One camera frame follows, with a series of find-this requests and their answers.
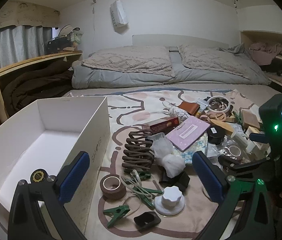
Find bagged brown tape roll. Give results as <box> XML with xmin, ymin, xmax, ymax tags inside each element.
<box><xmin>218</xmin><ymin>144</ymin><xmax>250</xmax><ymax>164</ymax></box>

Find black gold round tin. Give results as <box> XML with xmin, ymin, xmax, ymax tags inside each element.
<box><xmin>30</xmin><ymin>169</ymin><xmax>48</xmax><ymax>183</ymax></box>

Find brown soap box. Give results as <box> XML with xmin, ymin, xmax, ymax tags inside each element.
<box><xmin>240</xmin><ymin>110</ymin><xmax>260</xmax><ymax>129</ymax></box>

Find black round jar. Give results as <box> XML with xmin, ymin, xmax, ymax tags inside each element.
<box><xmin>207</xmin><ymin>125</ymin><xmax>226</xmax><ymax>145</ymax></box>

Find pink scissors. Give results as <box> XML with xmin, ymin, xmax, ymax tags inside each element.
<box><xmin>200</xmin><ymin>112</ymin><xmax>227</xmax><ymax>122</ymax></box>

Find white bowl of clips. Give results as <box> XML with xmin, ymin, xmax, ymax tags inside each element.
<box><xmin>207</xmin><ymin>96</ymin><xmax>230</xmax><ymax>113</ymax></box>

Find floral fabric pouch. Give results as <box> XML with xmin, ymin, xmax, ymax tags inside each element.
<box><xmin>173</xmin><ymin>132</ymin><xmax>208</xmax><ymax>165</ymax></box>

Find white suction knob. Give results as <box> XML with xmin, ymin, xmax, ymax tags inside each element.
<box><xmin>154</xmin><ymin>186</ymin><xmax>185</xmax><ymax>216</ymax></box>

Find pink clothes pile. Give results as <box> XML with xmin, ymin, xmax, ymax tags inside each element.
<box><xmin>248</xmin><ymin>42</ymin><xmax>282</xmax><ymax>66</ymax></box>

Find black stand block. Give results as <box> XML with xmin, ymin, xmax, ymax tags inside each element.
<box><xmin>159</xmin><ymin>169</ymin><xmax>190</xmax><ymax>193</ymax></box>

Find brown leather pouch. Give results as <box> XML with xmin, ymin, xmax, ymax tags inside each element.
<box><xmin>178</xmin><ymin>101</ymin><xmax>200</xmax><ymax>116</ymax></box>

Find purple notebook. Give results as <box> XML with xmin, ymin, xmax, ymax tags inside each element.
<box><xmin>166</xmin><ymin>116</ymin><xmax>210</xmax><ymax>152</ymax></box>

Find patterned pink white blanket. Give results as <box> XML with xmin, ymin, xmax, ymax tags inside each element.
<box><xmin>0</xmin><ymin>86</ymin><xmax>268</xmax><ymax>239</ymax></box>

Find small black square cup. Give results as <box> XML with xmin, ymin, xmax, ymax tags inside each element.
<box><xmin>133</xmin><ymin>211</ymin><xmax>161</xmax><ymax>231</ymax></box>

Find white cardboard shoe box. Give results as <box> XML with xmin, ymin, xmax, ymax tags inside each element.
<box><xmin>0</xmin><ymin>96</ymin><xmax>111</xmax><ymax>232</ymax></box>

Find green clothespin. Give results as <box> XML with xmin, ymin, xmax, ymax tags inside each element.
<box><xmin>102</xmin><ymin>205</ymin><xmax>130</xmax><ymax>228</ymax></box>

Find right beige quilted pillow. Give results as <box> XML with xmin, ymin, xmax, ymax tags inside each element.
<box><xmin>178</xmin><ymin>44</ymin><xmax>248</xmax><ymax>77</ymax></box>

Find beige quilted pillow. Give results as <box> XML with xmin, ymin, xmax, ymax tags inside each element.
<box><xmin>82</xmin><ymin>46</ymin><xmax>175</xmax><ymax>77</ymax></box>
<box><xmin>178</xmin><ymin>44</ymin><xmax>248</xmax><ymax>77</ymax></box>

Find dark red box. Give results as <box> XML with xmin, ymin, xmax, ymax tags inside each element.
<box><xmin>142</xmin><ymin>116</ymin><xmax>180</xmax><ymax>134</ymax></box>

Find brown coiled hair clip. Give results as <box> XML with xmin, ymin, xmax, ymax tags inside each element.
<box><xmin>121</xmin><ymin>129</ymin><xmax>155</xmax><ymax>173</ymax></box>

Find left beige quilted pillow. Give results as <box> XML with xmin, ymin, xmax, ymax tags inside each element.
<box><xmin>82</xmin><ymin>46</ymin><xmax>175</xmax><ymax>77</ymax></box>

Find dark brown folded blanket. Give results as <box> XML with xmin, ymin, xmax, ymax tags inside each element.
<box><xmin>2</xmin><ymin>59</ymin><xmax>74</xmax><ymax>116</ymax></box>

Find wooden shelf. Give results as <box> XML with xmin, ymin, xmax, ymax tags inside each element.
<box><xmin>0</xmin><ymin>50</ymin><xmax>82</xmax><ymax>123</ymax></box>

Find grey duvet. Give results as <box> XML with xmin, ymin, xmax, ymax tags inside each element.
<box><xmin>72</xmin><ymin>44</ymin><xmax>270</xmax><ymax>89</ymax></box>

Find grey curtain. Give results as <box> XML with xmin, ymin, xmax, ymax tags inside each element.
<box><xmin>0</xmin><ymin>25</ymin><xmax>53</xmax><ymax>69</ymax></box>

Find white hanging bag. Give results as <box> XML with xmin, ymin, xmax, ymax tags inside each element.
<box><xmin>110</xmin><ymin>0</ymin><xmax>129</xmax><ymax>28</ymax></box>

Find white cap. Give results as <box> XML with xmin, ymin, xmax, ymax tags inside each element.
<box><xmin>58</xmin><ymin>24</ymin><xmax>80</xmax><ymax>37</ymax></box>

